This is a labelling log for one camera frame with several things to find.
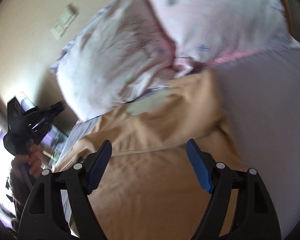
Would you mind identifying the tan brown garment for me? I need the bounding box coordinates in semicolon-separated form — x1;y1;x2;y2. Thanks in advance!
53;70;243;239

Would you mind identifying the person's left hand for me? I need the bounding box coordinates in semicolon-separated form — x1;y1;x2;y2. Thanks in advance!
11;144;43;182

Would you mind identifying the lavender bed sheet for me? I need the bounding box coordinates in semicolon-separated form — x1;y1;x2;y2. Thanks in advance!
62;49;300;239

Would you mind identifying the white floral pillow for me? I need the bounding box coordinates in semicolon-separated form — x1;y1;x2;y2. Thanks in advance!
50;0;177;121

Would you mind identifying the pink floral pillow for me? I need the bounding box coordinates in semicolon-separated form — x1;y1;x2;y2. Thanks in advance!
148;0;300;77

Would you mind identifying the wall mounted television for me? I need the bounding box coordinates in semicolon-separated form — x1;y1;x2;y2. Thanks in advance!
16;92;68;164

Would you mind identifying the white wall switch panel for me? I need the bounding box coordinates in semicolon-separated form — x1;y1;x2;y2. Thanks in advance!
50;3;78;40

